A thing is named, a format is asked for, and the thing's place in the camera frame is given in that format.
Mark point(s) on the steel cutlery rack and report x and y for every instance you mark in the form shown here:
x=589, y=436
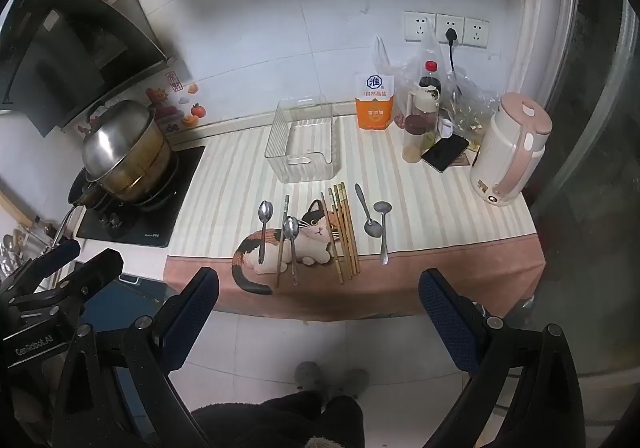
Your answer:
x=12, y=250

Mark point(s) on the wooden chopstick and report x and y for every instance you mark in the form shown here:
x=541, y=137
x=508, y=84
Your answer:
x=332, y=238
x=283, y=238
x=339, y=228
x=343, y=228
x=352, y=228
x=347, y=228

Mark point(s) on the pink white electric kettle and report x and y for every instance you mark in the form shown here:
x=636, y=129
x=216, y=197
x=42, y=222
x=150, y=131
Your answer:
x=505, y=148

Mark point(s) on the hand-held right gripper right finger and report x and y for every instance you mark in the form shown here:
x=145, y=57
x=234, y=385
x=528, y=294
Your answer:
x=450, y=328

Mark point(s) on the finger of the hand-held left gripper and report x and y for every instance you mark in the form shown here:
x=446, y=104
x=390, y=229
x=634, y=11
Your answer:
x=60, y=254
x=100, y=269

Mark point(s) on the black glass gas stove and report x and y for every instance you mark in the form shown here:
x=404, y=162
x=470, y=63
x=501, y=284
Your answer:
x=165, y=208

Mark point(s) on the steel pot with lid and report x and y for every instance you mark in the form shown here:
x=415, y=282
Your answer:
x=120, y=138

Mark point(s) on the red cap soy sauce bottle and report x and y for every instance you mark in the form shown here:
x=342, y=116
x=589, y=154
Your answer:
x=431, y=81

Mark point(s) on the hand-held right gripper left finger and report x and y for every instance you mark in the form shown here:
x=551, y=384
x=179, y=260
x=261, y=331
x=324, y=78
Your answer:
x=192, y=309

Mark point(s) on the person's legs in dark trousers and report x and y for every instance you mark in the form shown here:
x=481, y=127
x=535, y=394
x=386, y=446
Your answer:
x=280, y=420

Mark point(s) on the orange white salt bag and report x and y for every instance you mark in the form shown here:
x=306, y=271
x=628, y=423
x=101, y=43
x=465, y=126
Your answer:
x=375, y=113

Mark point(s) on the black frying pan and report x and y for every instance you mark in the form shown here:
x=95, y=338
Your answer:
x=77, y=190

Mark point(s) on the striped cat print mat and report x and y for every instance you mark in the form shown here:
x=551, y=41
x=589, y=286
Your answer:
x=425, y=188

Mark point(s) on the cartoon fruit wall stickers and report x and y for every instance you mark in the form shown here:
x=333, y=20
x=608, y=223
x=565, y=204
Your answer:
x=172, y=101

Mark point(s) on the grey fuzzy slipper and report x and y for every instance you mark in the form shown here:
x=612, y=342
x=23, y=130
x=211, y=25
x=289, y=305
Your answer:
x=309, y=375
x=350, y=383

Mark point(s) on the blue cabinet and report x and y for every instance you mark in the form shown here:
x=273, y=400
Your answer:
x=145, y=295

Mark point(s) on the clear plastic bag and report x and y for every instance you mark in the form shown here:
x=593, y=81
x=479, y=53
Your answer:
x=467, y=103

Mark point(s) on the black range hood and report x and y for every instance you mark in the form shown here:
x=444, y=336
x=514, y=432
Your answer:
x=65, y=48

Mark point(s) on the black smartphone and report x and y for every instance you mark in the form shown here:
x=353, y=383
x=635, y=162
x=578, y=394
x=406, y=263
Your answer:
x=445, y=153

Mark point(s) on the clear ribbed plastic container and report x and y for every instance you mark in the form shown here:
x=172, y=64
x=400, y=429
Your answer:
x=300, y=163

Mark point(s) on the white wall socket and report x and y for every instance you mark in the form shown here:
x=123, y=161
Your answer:
x=476, y=32
x=442, y=23
x=419, y=26

